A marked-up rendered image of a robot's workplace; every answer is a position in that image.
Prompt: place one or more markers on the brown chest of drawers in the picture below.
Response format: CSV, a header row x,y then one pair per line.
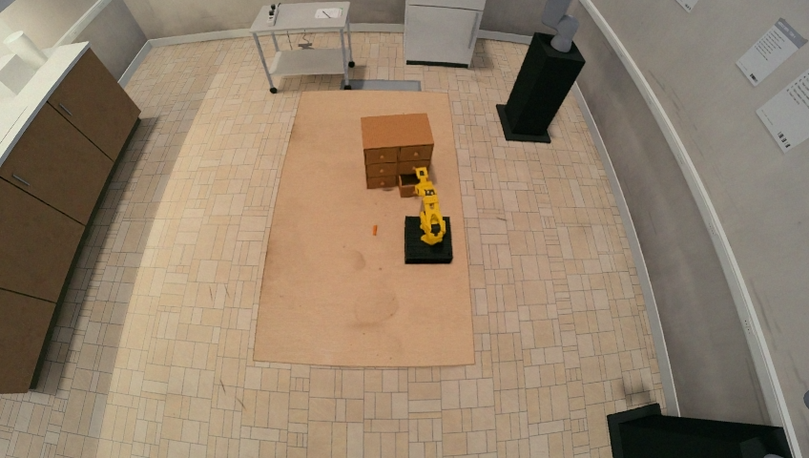
x,y
399,130

